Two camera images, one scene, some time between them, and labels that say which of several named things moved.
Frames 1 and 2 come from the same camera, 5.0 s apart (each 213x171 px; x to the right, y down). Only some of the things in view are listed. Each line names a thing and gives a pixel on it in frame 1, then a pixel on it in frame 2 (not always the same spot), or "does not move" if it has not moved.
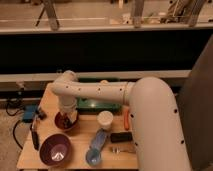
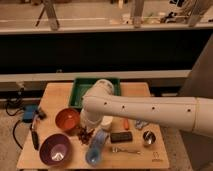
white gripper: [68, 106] to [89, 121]
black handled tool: [35, 141] does not move
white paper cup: [105, 119] does not move
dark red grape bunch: [66, 122] to [84, 134]
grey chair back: [195, 105] does not move
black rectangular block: [121, 136] does not move
